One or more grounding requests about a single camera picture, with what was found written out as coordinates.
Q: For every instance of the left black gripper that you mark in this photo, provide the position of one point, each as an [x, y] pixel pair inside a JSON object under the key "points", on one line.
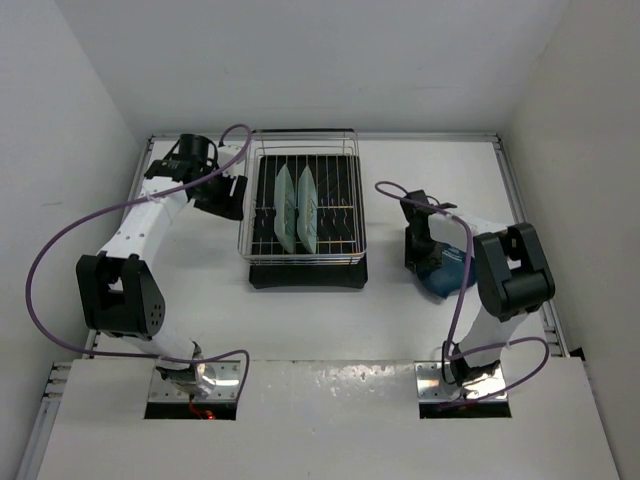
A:
{"points": [[226, 205]]}

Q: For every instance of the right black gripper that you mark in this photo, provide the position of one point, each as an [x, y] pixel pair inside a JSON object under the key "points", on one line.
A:
{"points": [[415, 259]]}

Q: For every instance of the dark blue leaf plate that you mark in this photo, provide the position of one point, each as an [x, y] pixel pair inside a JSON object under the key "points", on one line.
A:
{"points": [[441, 272]]}

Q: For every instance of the light green rectangular plate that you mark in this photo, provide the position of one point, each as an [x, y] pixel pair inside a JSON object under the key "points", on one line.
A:
{"points": [[285, 210]]}

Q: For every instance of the light green plate with berries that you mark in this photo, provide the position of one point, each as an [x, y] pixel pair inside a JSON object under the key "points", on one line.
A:
{"points": [[307, 199]]}

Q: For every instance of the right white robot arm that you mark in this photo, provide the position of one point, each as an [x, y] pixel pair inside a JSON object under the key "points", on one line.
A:
{"points": [[508, 267]]}

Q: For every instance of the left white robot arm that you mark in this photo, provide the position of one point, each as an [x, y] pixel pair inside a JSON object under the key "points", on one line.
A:
{"points": [[119, 295]]}

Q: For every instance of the black drip tray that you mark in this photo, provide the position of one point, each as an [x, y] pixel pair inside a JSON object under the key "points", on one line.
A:
{"points": [[310, 275]]}

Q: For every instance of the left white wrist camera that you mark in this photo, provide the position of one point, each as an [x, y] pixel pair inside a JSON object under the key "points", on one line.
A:
{"points": [[226, 153]]}

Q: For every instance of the metal wire dish rack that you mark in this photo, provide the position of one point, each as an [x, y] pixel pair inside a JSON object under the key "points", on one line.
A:
{"points": [[294, 141]]}

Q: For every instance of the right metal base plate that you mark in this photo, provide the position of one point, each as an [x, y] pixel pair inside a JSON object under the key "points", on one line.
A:
{"points": [[433, 389]]}

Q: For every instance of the metal base plate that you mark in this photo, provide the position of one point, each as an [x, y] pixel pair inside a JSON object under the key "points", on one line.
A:
{"points": [[433, 389], [216, 382]]}

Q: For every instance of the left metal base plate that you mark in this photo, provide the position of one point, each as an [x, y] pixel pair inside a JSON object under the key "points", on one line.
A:
{"points": [[216, 382]]}

